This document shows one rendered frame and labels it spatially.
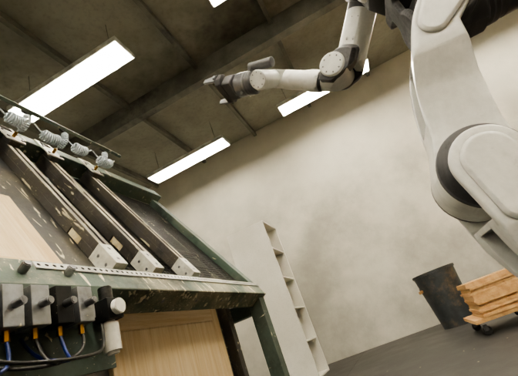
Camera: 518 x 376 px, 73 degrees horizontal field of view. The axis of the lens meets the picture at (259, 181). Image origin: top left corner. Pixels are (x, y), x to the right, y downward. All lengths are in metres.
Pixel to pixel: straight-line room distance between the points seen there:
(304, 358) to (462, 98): 4.23
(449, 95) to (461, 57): 0.07
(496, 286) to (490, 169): 2.91
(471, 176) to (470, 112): 0.14
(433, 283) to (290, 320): 1.78
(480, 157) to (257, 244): 4.41
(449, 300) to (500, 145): 4.24
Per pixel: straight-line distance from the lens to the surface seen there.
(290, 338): 4.74
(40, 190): 1.83
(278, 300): 4.76
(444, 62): 0.75
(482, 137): 0.64
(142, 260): 1.64
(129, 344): 1.66
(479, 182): 0.62
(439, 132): 0.69
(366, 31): 1.18
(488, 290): 3.50
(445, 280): 4.82
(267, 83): 1.23
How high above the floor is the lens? 0.47
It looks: 25 degrees up
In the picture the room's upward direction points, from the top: 21 degrees counter-clockwise
